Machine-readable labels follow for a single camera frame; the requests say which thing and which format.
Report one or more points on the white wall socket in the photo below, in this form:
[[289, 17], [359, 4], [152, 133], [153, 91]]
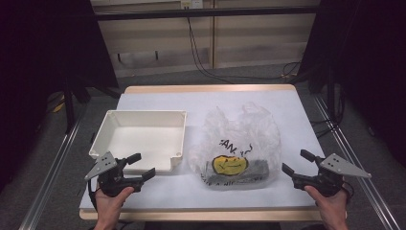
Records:
[[191, 4]]

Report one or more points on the clear printed plastic bag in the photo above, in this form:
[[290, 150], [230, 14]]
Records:
[[242, 127]]

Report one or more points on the person's left hand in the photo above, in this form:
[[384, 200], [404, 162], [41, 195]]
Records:
[[108, 207]]

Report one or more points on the wooden table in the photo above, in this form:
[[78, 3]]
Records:
[[210, 87]]

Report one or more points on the light wooden cabinet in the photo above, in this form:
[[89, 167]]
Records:
[[255, 41]]

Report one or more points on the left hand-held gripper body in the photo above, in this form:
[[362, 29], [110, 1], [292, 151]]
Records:
[[110, 179]]

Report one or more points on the person's right hand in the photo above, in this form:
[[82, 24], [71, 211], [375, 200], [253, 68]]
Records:
[[333, 207]]

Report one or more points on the metal floor rail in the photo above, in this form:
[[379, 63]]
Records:
[[360, 179], [48, 182]]

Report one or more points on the black metal stand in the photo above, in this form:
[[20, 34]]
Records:
[[68, 108], [330, 92]]

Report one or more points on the yellow object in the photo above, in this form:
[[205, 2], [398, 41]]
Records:
[[58, 107]]

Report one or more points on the dark curtain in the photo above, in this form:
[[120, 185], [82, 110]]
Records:
[[376, 64], [38, 64]]

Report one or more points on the black horizontal bar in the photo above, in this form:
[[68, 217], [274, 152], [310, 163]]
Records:
[[207, 12]]

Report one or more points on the black rectangular box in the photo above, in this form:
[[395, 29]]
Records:
[[259, 169]]

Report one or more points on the pale blue table mat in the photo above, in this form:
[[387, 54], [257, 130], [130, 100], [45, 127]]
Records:
[[198, 102]]

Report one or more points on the white plastic tray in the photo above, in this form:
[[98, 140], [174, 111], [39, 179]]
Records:
[[143, 137]]

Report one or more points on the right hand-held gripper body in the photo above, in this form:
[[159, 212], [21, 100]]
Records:
[[328, 180]]

